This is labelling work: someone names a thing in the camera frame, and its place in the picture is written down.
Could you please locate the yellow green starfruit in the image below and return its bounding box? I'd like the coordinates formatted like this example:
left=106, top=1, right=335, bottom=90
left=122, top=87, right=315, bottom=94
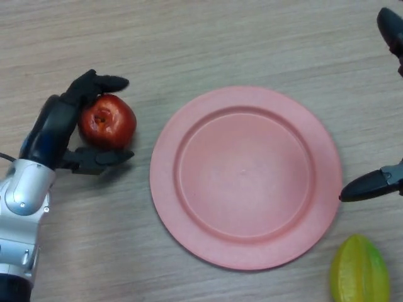
left=329, top=234, right=391, bottom=302

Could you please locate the red apple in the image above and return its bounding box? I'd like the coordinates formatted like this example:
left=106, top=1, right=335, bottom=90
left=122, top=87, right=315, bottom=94
left=77, top=93, right=137, bottom=150

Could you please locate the pink round plate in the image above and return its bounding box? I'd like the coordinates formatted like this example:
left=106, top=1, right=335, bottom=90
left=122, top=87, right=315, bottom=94
left=150, top=86, right=343, bottom=271

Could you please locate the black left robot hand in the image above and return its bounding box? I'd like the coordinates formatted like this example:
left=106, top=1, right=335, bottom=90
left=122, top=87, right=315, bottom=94
left=18, top=69, right=135, bottom=176

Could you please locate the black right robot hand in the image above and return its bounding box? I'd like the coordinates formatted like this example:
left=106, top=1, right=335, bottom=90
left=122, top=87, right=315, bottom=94
left=339, top=6, right=403, bottom=203

